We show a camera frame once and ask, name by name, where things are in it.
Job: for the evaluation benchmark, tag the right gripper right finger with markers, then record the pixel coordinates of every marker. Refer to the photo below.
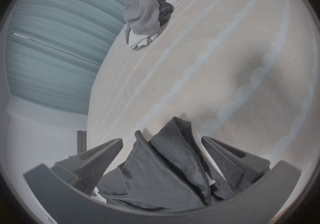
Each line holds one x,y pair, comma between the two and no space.
225,163

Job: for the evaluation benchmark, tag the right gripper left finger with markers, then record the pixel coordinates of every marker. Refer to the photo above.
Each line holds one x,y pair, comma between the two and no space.
100,163

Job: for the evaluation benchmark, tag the black T-shirt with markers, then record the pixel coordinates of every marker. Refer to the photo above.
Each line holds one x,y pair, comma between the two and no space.
172,168

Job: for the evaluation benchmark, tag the bed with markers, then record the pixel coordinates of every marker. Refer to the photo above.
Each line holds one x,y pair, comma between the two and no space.
212,55

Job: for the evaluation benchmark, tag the pile of clothes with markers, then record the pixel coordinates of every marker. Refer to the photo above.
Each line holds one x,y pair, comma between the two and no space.
145,10

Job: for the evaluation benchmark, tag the blue-green curtain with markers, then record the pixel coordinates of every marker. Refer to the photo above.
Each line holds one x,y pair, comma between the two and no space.
62,30

